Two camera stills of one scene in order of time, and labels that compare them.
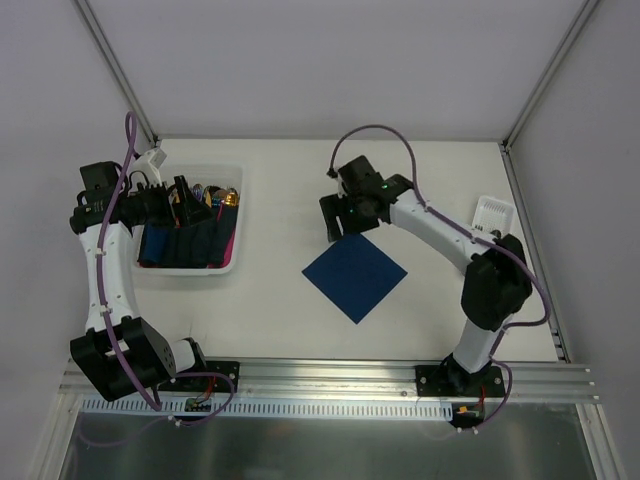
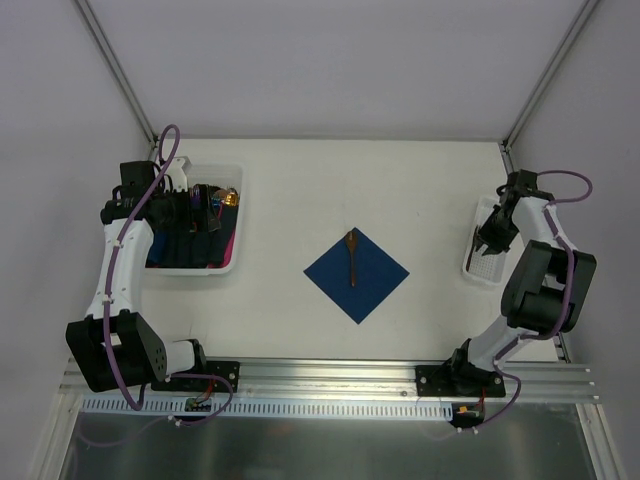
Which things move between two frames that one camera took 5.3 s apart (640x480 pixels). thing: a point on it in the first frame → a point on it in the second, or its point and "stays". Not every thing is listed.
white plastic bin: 206,176 stays
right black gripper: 338,206 → 490,235
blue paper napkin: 354,274 stays
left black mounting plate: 218,376 stays
